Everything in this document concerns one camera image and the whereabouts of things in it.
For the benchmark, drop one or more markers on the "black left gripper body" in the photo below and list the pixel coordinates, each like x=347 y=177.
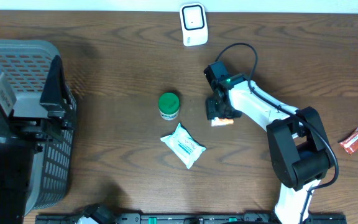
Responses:
x=28 y=127

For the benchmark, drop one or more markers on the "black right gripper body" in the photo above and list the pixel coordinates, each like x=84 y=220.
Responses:
x=213 y=109

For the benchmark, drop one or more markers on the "orange snack packet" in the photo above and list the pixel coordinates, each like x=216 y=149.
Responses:
x=221 y=122

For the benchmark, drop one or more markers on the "green lid jar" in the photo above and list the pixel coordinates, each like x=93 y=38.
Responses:
x=169 y=106

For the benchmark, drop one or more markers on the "white teal wipes pack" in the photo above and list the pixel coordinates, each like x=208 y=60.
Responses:
x=184 y=146

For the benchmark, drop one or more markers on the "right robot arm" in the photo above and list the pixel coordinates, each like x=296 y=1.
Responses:
x=301 y=156

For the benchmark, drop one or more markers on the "white barcode scanner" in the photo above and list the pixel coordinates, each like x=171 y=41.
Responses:
x=193 y=24

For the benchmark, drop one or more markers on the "grey plastic basket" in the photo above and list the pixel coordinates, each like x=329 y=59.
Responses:
x=42 y=124

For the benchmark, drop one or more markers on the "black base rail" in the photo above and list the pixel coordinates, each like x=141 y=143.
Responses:
x=100 y=214

